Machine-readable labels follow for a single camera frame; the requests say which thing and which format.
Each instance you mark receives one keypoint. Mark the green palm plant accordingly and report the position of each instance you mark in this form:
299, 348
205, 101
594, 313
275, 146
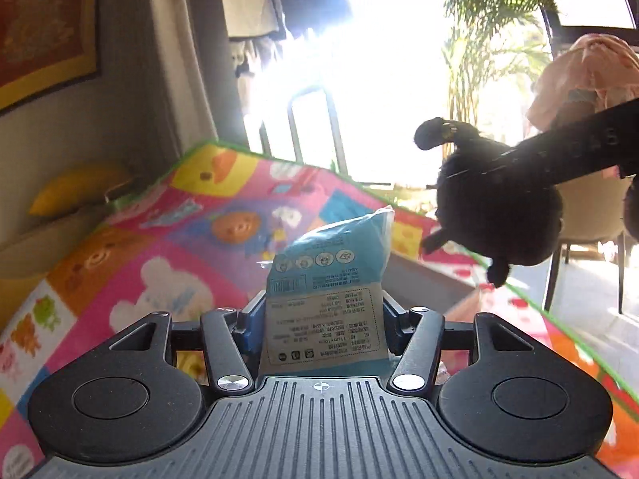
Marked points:
484, 20

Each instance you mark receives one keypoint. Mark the blue printed packet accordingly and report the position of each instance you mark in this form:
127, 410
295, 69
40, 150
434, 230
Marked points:
324, 299

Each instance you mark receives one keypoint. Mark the beige chair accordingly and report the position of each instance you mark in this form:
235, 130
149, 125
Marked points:
594, 209

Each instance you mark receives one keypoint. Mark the grey curtain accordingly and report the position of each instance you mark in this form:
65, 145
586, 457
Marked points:
184, 45

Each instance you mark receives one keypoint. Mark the yellow pillow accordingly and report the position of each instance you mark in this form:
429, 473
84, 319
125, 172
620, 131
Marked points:
75, 187

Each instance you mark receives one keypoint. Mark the beige sofa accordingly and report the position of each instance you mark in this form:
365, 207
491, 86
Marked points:
40, 244

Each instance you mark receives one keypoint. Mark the framed red wall picture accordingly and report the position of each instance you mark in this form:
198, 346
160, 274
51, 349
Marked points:
40, 25

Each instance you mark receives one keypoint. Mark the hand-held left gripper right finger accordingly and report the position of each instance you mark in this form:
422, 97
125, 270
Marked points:
392, 320

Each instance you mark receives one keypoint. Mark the black plush toy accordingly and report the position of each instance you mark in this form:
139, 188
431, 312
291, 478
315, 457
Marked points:
494, 209

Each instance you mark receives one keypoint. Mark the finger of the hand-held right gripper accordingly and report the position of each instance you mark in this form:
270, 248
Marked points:
574, 144
633, 209

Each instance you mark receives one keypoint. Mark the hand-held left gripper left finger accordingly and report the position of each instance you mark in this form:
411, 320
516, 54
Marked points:
251, 320

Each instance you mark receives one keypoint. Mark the colourful cartoon play mat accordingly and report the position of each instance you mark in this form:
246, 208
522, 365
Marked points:
150, 259

